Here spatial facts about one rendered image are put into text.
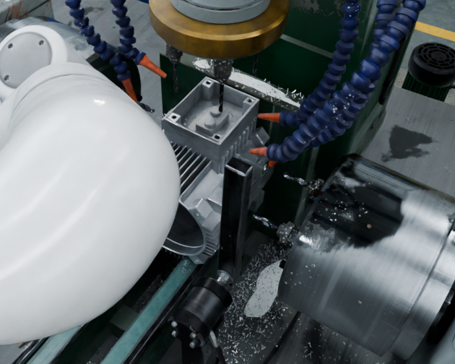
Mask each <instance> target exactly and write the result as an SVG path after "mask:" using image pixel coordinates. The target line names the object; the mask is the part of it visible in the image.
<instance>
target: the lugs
mask: <svg viewBox="0 0 455 364"><path fill-rule="evenodd" d="M269 138H270V137H269V135H268V134H267V133H266V131H265V130H264V128H263V127H262V126H261V127H259V128H256V130H255V132H253V133H252V135H251V141H252V142H253V143H254V145H255V146H256V147H260V146H264V145H265V144H266V143H267V141H268V140H269ZM188 210H189V211H190V213H192V215H193V216H194V217H195V218H196V220H198V221H199V220H205V219H207V217H208V216H209V214H210V213H211V212H212V210H213V209H212V208H211V207H210V205H209V204H208V203H207V201H206V200H205V199H204V198H201V199H196V200H195V201H194V202H193V203H192V205H191V206H190V207H189V208H188ZM189 258H190V259H191V260H192V261H193V262H194V263H195V264H204V263H205V262H206V260H207V259H208V258H209V257H208V256H205V255H203V254H199V255H196V256H189Z"/></svg>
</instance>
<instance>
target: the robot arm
mask: <svg viewBox="0 0 455 364"><path fill-rule="evenodd" d="M0 96H1V98H0V345H10V344H15V343H20V342H28V341H32V340H36V339H42V338H44V337H49V336H52V335H55V334H60V333H63V332H66V331H68V330H70V329H73V328H76V327H78V326H81V325H83V324H86V323H87V322H89V321H91V320H93V319H95V318H96V317H98V316H99V315H101V314H102V313H104V312H106V311H107V310H108V309H109V308H111V307H112V306H114V305H115V304H116V303H117V302H118V301H119V300H120V299H122V297H123V296H125V294H127V292H128V291H130V289H131V288H132V287H133V286H134V285H135V284H136V282H137V281H138V280H139V278H140V277H141V276H142V275H143V274H144V273H145V272H146V271H147V269H148V267H149V266H150V264H151V263H152V261H153V260H154V258H155V257H156V255H157V254H158V252H159V251H160V249H161V247H162V246H163V244H164V242H165V239H166V238H167V236H168V233H169V232H170V229H171V227H172V224H173V221H174V219H175V215H176V212H177V208H178V202H179V197H180V192H181V177H180V170H179V167H178V161H177V158H176V155H175V153H174V150H173V148H172V146H171V144H170V142H169V140H168V138H167V137H166V135H165V134H164V132H163V130H162V129H161V128H160V127H159V126H158V125H157V123H156V122H155V121H154V120H153V119H152V118H151V117H150V116H149V115H148V114H147V113H146V112H145V111H144V110H143V109H142V108H141V107H140V106H139V105H138V104H137V103H136V102H134V101H133V100H132V99H131V98H130V97H129V96H128V95H127V94H126V93H125V92H124V91H123V90H121V89H120V88H119V87H118V86H116V85H115V84H114V83H112V81H110V80H109V79H108V78H107V77H106V76H104V75H103V74H101V73H100V72H99V71H97V70H96V69H94V68H93V67H92V66H91V65H90V64H89V63H88V62H87V61H86V60H85V59H84V58H83V57H82V56H81V55H80V54H79V53H78V52H76V51H75V50H74V49H73V48H72V47H71V46H70V45H69V44H68V43H67V42H66V41H65V40H64V39H63V38H62V37H61V36H60V35H59V34H58V33H57V32H56V31H55V30H52V29H51V28H49V27H45V26H41V25H31V26H27V27H22V28H20V29H18V30H15V31H14V32H12V33H11V34H10V35H8V36H7V37H6V38H5V39H4V40H3V41H2V42H1V43H0Z"/></svg>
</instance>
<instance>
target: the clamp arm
mask: <svg viewBox="0 0 455 364"><path fill-rule="evenodd" d="M253 170H254V167H253V166H252V165H250V164H248V163H247V162H244V161H242V160H240V159H238V158H236V157H233V156H232V157H231V158H230V159H229V160H228V161H227V162H226V164H225V166H224V176H223V187H222V207H221V218H220V239H219V250H218V261H217V275H218V274H220V275H219V276H220V277H224V276H225V274H226V275H227V276H226V277H225V280H226V282H228V281H229V279H230V281H229V283H228V284H227V285H229V286H231V287H233V286H234V285H235V284H236V282H237V281H238V280H239V276H240V270H241V259H242V254H243V243H244V238H245V231H246V220H247V215H248V204H249V199H250V193H251V182H252V176H253ZM220 272H222V273H220ZM224 273H225V274H224ZM217 275H216V276H217Z"/></svg>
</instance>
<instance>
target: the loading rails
mask: <svg viewBox="0 0 455 364"><path fill-rule="evenodd" d="M255 213H256V214H257V210H256V212H253V211H251V210H249V209H248V215H247V220H246V231H245V238H244V243H245V242H246V241H247V240H248V238H249V237H250V235H251V234H252V232H253V231H254V228H255V223H256V221H255V220H253V215H254V214H255ZM244 243H243V245H244ZM173 256H174V253H172V254H171V255H170V252H169V250H168V252H167V253H166V252H165V248H164V249H163V250H161V249H160V251H159V252H158V254H157V255H156V257H155V258H154V260H153V261H152V263H151V264H150V266H149V267H148V269H147V271H146V272H145V273H144V274H143V275H142V276H141V277H140V278H139V280H138V281H137V282H136V284H135V285H134V286H133V287H132V288H131V289H130V291H128V292H127V294H125V296H123V297H122V299H120V300H119V301H118V302H117V303H116V304H115V305H113V306H112V307H111V308H109V309H108V310H107V311H106V312H104V313H102V314H101V315H99V316H98V317H96V318H94V319H93V320H91V321H89V322H87V323H86V324H83V325H81V326H78V327H76V328H73V329H70V330H68V331H65V332H63V333H60V334H55V335H52V336H49V337H44V338H42V339H36V340H33V341H31V343H30V344H29V345H28V346H27V347H26V348H25V350H24V351H23V352H22V353H21V354H20V355H19V356H18V358H17V359H16V360H15V361H14V362H13V363H12V364H87V362H88V361H89V360H90V358H91V357H92V356H93V355H94V354H95V353H96V351H97V350H98V348H99V347H100V346H101V345H102V344H103V343H104V341H105V340H106V339H107V338H108V336H109V335H110V334H111V333H112V332H113V333H114V334H116V335H117V336H119V337H120V339H119V340H118V341H117V343H115V345H114V346H113V347H112V349H111V350H110V351H109V353H108V354H107V355H106V356H105V357H104V359H103V360H102V361H101V363H100V364H158V363H159V362H160V361H161V359H162V358H163V356H164V355H165V353H166V352H167V351H168V350H169V348H170V346H171V345H172V344H173V343H174V341H175V340H176V337H174V336H173V335H172V333H173V332H172V330H171V329H170V327H169V326H168V318H169V317H170V315H171V314H172V312H174V310H175V309H176V308H179V306H180V305H181V304H182V302H183V301H184V300H185V299H186V297H187V296H188V294H189V293H190V292H191V287H192V286H193V284H194V283H195V281H197V279H198V278H199V277H211V278H213V279H215V278H216V275H217V261H218V249H217V250H216V251H215V253H214V254H213V256H212V257H211V258H208V259H207V260H206V262H205V263H204V264H195V263H194V262H193V261H192V260H191V259H190V258H189V257H188V256H187V257H186V258H185V259H184V260H183V259H182V260H181V262H180V263H179V264H178V266H177V267H176V268H175V269H174V270H173V272H172V273H171V274H170V276H169V277H168V278H167V279H166V281H164V283H163V284H162V286H161V287H160V288H159V290H158V291H157V292H156V293H155V294H154V295H153V297H152V298H151V299H150V301H149V302H148V303H147V304H146V306H145V307H144V308H143V309H142V311H141V312H140V313H137V312H136V311H134V310H133V309H131V308H132V307H133V305H134V304H135V303H136V302H137V301H138V299H139V298H140V297H141V296H142V294H143V293H144V292H145V290H146V289H147V288H148V287H149V286H150V285H151V283H152V282H153V281H154V280H155V278H156V277H157V276H158V274H159V273H160V272H161V271H162V270H163V268H164V267H165V266H166V265H167V263H168V262H169V261H170V260H171V259H172V258H173ZM185 260H188V261H187V263H188V264H186V265H185V266H184V263H186V262H185ZM250 263H251V256H249V255H247V254H245V253H244V252H243V254H242V259H241V266H240V276H242V275H243V273H244V272H245V271H246V269H247V268H248V266H249V264H250ZM190 266H191V267H190ZM184 269H185V270H186V271H185V270H184ZM189 269H190V270H191V272H190V270H189ZM182 271H183V272H184V273H183V272H182ZM187 271H188V272H187Z"/></svg>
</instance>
